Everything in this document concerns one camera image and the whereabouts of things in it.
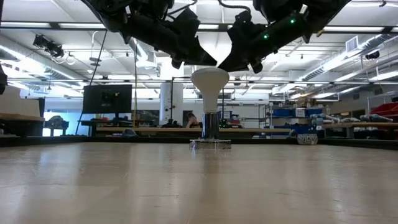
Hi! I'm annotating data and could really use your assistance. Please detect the black aluminium rig frame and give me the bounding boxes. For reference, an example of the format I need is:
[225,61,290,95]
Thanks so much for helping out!
[0,136,398,149]

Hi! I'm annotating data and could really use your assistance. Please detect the black monitor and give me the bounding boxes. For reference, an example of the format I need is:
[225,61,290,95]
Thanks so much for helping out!
[82,83,133,127]

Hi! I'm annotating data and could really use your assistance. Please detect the long wooden workbench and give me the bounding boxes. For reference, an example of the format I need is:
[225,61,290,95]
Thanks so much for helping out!
[96,126,292,138]

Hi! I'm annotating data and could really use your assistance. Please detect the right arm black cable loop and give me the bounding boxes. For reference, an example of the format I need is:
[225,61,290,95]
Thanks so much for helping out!
[217,0,249,16]

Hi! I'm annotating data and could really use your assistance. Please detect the black ceiling device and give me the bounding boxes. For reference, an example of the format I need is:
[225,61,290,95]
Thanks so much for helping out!
[32,34,65,58]

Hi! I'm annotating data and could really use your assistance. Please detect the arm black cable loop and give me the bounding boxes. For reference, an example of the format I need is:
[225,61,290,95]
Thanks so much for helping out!
[217,0,249,16]
[167,0,198,16]

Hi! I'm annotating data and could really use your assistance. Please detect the blue storage bins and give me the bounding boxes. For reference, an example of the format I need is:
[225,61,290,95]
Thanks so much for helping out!
[272,107,324,118]

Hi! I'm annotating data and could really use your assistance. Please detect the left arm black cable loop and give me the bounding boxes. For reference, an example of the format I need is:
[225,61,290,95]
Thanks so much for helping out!
[167,0,198,16]

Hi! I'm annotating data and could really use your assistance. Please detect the white round column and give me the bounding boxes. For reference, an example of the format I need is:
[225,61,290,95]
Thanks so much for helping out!
[159,82,184,126]

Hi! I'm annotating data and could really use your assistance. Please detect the black hanging cable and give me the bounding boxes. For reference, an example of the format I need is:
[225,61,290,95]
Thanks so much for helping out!
[76,29,108,127]

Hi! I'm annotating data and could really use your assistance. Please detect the person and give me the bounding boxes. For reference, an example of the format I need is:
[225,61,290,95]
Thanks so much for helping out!
[185,112,201,129]

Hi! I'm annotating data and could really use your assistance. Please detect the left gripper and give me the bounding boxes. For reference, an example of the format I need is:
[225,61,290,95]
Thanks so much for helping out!
[119,6,218,70]

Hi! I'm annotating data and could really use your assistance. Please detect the white ceiling vent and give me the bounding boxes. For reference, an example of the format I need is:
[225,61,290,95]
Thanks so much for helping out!
[345,35,360,54]

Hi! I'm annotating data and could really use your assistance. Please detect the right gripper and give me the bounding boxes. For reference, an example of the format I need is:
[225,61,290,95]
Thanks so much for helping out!
[218,9,312,75]

